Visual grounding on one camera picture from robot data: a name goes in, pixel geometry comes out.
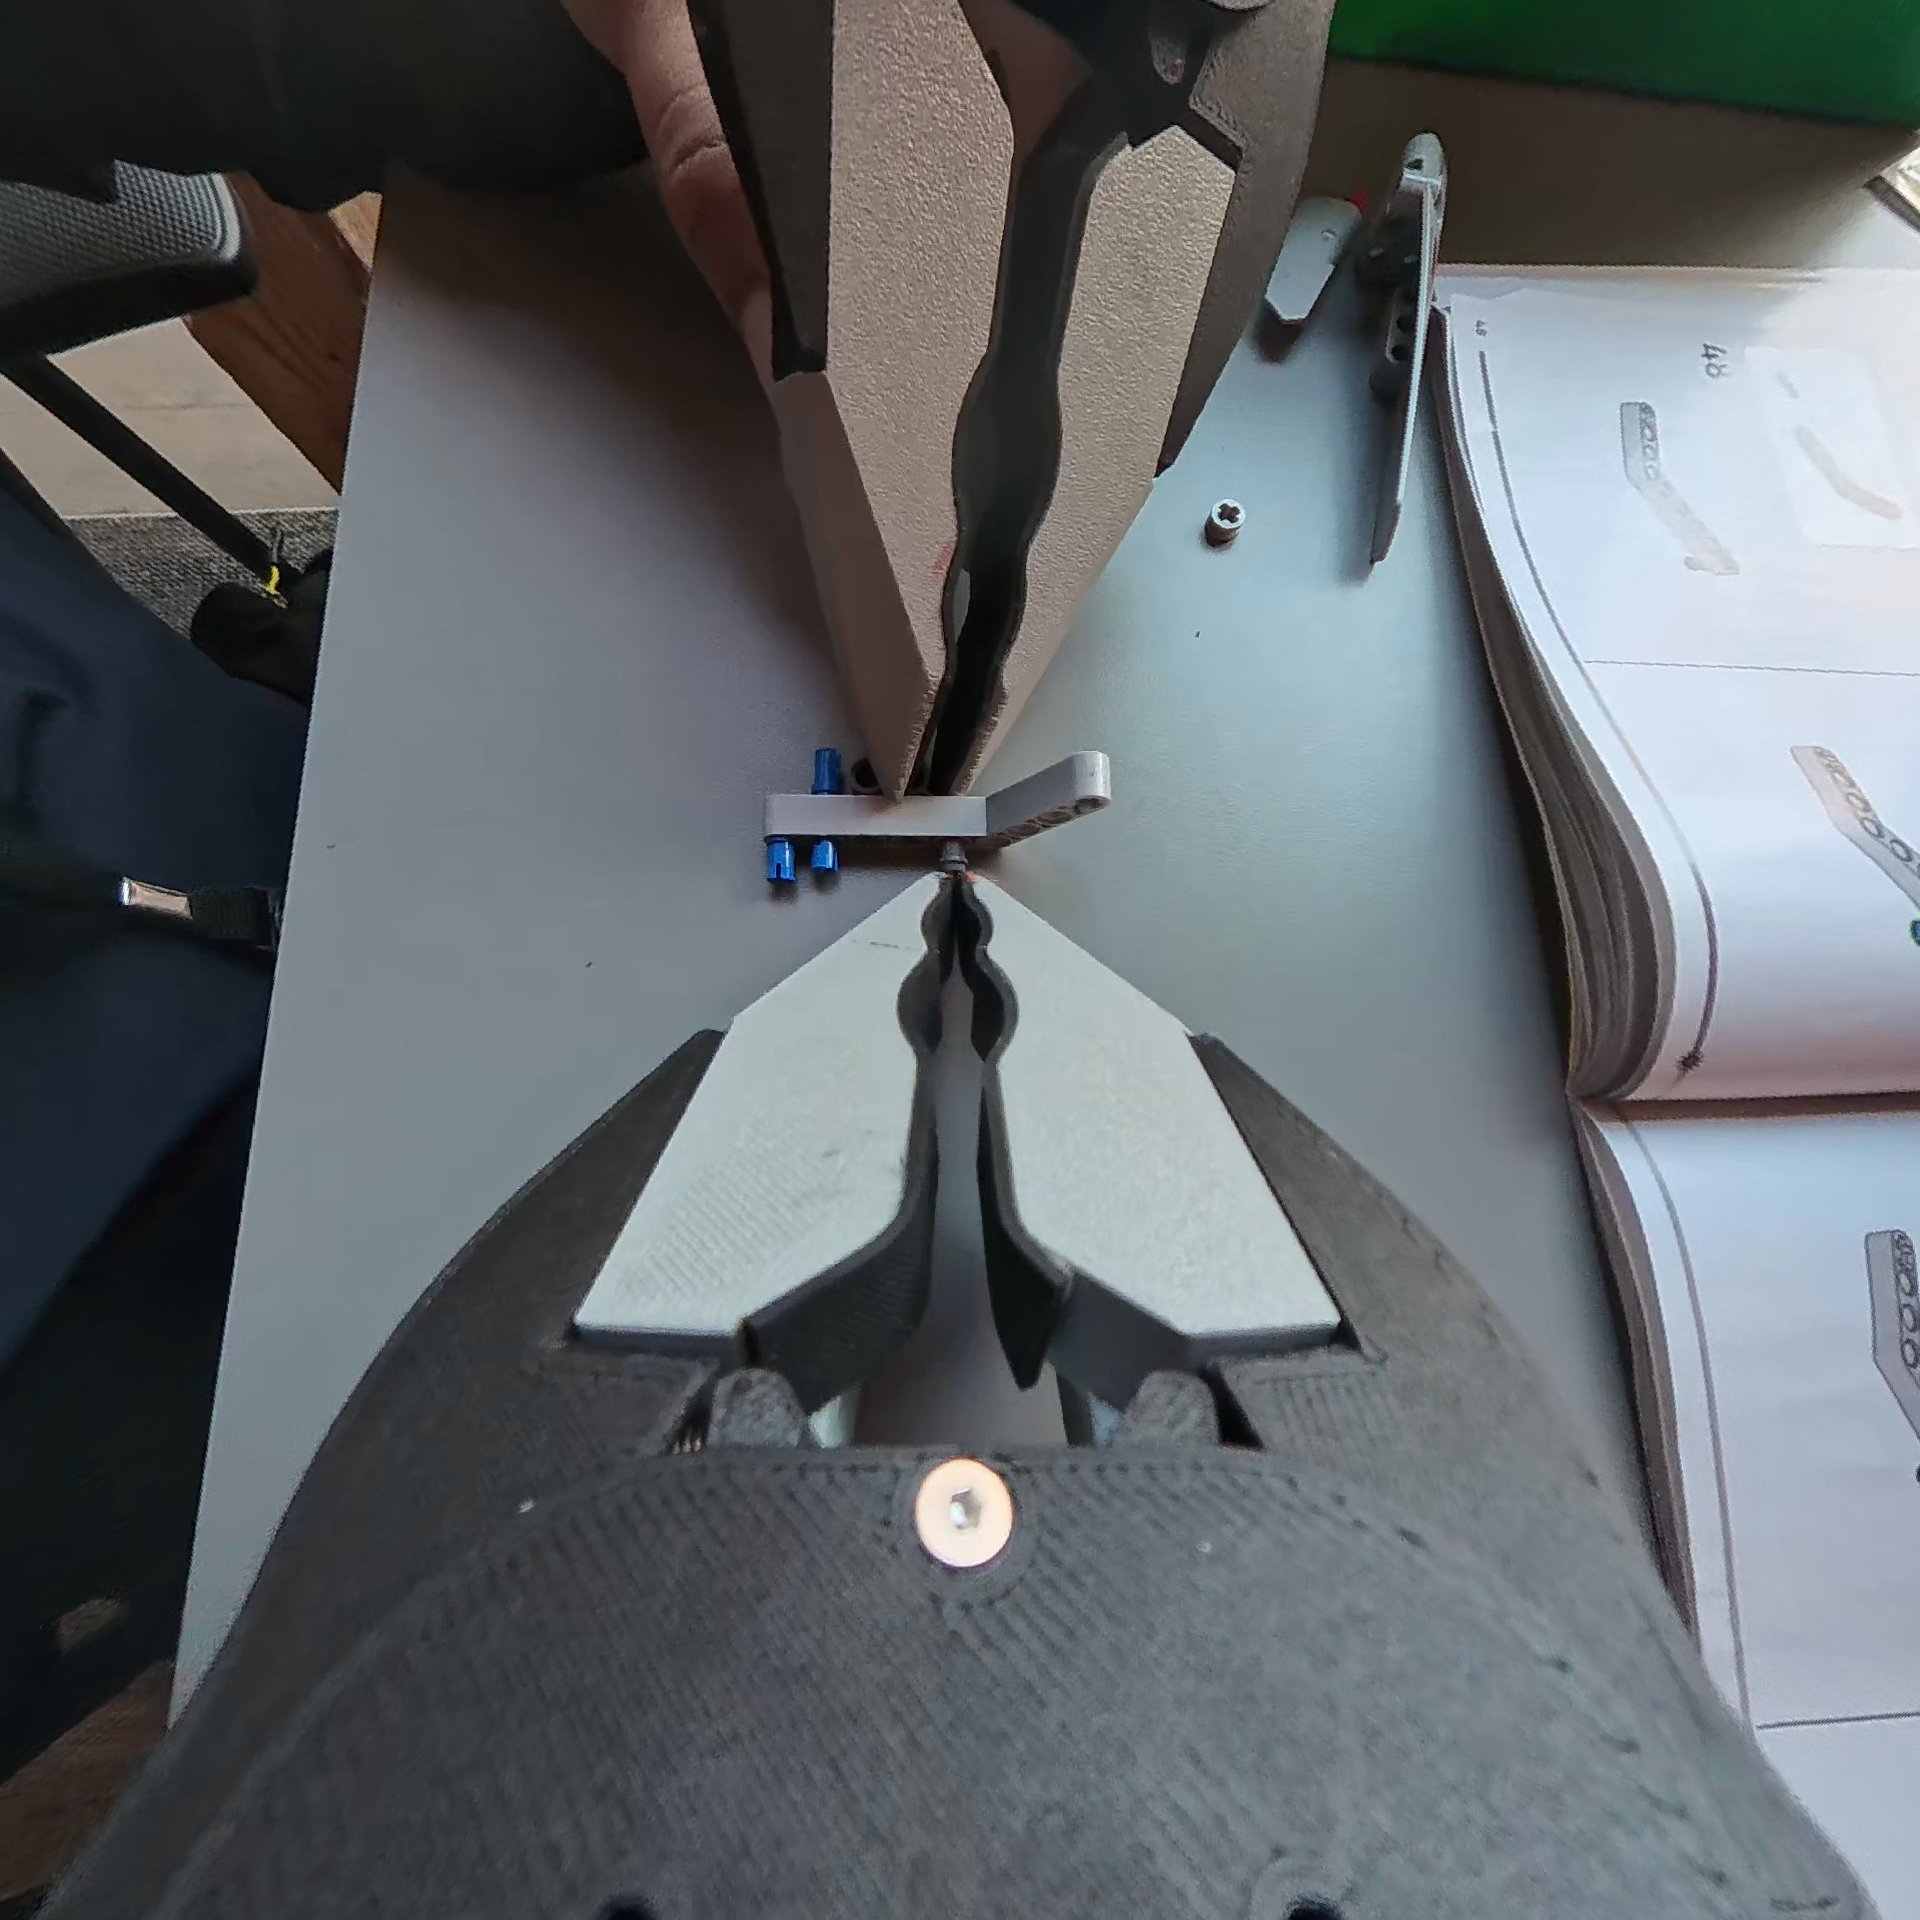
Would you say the short grey lego panel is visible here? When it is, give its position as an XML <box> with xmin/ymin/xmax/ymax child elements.
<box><xmin>1256</xmin><ymin>193</ymin><xmax>1364</xmax><ymax>329</ymax></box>

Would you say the person's left forearm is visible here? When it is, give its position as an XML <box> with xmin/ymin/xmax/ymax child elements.
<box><xmin>0</xmin><ymin>0</ymin><xmax>661</xmax><ymax>212</ymax></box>

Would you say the person's left hand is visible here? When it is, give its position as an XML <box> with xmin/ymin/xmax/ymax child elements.
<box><xmin>566</xmin><ymin>0</ymin><xmax>786</xmax><ymax>404</ymax></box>

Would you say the brown cardboard box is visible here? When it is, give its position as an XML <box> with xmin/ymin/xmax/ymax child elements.
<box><xmin>1312</xmin><ymin>60</ymin><xmax>1920</xmax><ymax>279</ymax></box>

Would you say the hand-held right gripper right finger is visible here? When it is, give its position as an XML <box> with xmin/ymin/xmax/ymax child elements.
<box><xmin>953</xmin><ymin>875</ymin><xmax>1343</xmax><ymax>1446</ymax></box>

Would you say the long dark grey lego panel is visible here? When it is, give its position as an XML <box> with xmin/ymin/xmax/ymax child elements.
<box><xmin>1356</xmin><ymin>131</ymin><xmax>1454</xmax><ymax>569</ymax></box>

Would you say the grey angled lego beam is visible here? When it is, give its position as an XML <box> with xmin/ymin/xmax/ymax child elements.
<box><xmin>761</xmin><ymin>744</ymin><xmax>1116</xmax><ymax>893</ymax></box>

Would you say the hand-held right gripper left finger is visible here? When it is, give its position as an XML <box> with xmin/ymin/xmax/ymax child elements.
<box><xmin>569</xmin><ymin>870</ymin><xmax>961</xmax><ymax>1416</ymax></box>

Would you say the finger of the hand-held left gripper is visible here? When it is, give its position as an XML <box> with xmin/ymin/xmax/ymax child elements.
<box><xmin>772</xmin><ymin>0</ymin><xmax>1043</xmax><ymax>802</ymax></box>
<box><xmin>929</xmin><ymin>115</ymin><xmax>1247</xmax><ymax>798</ymax></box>

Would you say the green plastic bin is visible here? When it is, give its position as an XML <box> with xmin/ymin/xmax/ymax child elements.
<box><xmin>1325</xmin><ymin>0</ymin><xmax>1920</xmax><ymax>130</ymax></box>

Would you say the black bag yellow tag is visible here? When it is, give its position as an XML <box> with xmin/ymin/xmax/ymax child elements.
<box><xmin>193</xmin><ymin>523</ymin><xmax>340</xmax><ymax>708</ymax></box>

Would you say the black office chair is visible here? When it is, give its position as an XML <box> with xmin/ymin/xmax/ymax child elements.
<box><xmin>0</xmin><ymin>162</ymin><xmax>279</xmax><ymax>563</ymax></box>

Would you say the white instruction booklet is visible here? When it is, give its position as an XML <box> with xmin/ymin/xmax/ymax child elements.
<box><xmin>1423</xmin><ymin>261</ymin><xmax>1920</xmax><ymax>1727</ymax></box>

